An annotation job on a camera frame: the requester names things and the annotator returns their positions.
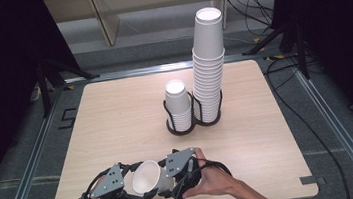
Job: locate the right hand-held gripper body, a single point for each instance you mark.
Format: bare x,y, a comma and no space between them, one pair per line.
176,163

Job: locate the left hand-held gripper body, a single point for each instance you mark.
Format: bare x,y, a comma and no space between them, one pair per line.
111,182

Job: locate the white paper cup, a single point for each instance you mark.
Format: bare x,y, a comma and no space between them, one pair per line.
146,176

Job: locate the black double cup holder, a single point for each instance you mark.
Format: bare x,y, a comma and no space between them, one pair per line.
181,132

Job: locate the short stack of paper cups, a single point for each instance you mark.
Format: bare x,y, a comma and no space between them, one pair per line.
177,99

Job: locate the tall stack of paper cups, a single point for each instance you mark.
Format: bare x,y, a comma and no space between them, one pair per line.
208,42

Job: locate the person's right hand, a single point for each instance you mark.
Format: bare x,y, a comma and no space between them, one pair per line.
215,182

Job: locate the black metal stand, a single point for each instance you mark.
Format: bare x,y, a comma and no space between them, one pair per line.
43,87
301,55

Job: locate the dark curtain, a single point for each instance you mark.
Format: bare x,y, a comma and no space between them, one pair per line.
344,26
1,82

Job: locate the aluminium floor rail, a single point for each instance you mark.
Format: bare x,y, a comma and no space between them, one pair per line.
147,70
342,127
31,169

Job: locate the beige wooden table frame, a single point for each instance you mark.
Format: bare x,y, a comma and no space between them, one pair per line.
109,30

